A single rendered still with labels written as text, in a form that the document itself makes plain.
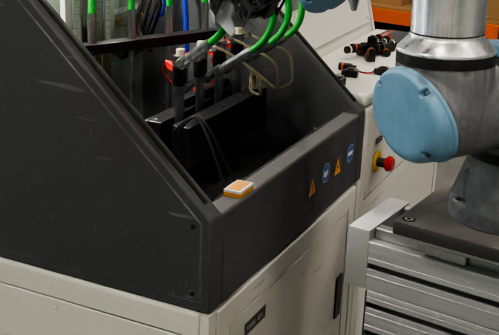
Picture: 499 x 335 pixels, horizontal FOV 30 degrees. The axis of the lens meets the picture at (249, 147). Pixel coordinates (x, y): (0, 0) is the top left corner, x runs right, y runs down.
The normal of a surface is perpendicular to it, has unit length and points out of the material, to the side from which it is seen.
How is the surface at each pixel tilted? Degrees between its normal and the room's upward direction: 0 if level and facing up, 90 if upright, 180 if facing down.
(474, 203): 72
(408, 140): 97
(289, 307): 90
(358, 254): 90
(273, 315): 90
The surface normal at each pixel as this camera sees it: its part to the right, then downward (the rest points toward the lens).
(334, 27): 0.88, -0.06
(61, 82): -0.44, 0.28
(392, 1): -0.62, 0.24
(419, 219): 0.04, -0.94
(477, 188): -0.73, -0.11
